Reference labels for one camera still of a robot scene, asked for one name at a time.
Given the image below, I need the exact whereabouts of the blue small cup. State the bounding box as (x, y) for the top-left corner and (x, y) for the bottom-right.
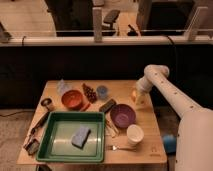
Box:
(96, 85), (108, 99)

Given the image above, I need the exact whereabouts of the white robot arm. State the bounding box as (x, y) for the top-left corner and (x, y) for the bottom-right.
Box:
(135, 65), (213, 171)

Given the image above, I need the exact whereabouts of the orange bowl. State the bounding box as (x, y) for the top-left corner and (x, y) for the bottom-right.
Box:
(61, 90), (83, 110)

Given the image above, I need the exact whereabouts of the green plastic tray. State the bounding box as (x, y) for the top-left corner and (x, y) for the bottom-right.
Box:
(36, 112), (105, 163)

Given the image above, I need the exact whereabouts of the blue sponge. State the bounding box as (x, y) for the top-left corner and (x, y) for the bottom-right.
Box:
(71, 126), (91, 148)

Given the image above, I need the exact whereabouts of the black office chair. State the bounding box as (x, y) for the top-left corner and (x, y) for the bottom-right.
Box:
(102, 10), (120, 30)

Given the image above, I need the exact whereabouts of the clear plastic bag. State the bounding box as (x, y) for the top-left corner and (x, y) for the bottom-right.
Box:
(56, 79), (71, 96)

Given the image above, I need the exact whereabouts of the black brush block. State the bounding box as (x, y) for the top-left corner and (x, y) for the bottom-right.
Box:
(99, 99), (116, 113)

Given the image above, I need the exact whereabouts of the white paper cup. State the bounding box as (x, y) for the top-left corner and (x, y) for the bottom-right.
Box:
(127, 124), (144, 146)

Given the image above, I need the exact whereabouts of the orange apple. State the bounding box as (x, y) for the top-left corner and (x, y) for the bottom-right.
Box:
(131, 90), (136, 102)

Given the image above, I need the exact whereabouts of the dark grape bunch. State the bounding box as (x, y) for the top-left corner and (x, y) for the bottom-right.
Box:
(82, 83), (97, 103)

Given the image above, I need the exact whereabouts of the wooden spoon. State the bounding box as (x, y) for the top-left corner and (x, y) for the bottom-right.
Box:
(106, 120), (119, 138)

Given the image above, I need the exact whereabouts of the silver fork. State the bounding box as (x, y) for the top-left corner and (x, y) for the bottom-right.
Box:
(106, 145), (136, 151)

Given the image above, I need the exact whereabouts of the purple bowl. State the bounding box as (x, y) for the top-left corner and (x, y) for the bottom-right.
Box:
(110, 104), (136, 128)

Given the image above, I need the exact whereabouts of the black handled utensil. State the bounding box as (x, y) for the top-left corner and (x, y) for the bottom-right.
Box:
(30, 112), (50, 135)

